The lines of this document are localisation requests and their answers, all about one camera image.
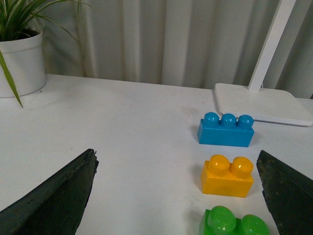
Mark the white desk lamp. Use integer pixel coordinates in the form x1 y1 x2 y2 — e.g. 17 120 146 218
215 0 313 126

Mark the yellow two-stud toy block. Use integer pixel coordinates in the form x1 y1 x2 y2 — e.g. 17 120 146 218
201 155 254 198

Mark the blue three-stud toy block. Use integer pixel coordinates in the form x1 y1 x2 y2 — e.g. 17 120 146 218
197 112 254 147

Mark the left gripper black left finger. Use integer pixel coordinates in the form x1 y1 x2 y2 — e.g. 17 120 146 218
0 149 99 235

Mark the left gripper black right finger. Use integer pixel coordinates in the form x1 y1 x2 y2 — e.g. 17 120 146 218
256 150 313 235

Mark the green two-stud toy block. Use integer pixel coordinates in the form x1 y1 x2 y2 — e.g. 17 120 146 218
199 206 270 235

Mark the green leafy plant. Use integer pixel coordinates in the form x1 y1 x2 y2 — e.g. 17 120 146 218
0 0 92 108

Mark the white plant pot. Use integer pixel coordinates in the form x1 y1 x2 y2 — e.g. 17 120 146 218
0 29 46 96

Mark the grey pleated curtain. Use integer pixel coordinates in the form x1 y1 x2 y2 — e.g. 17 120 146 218
29 0 313 100

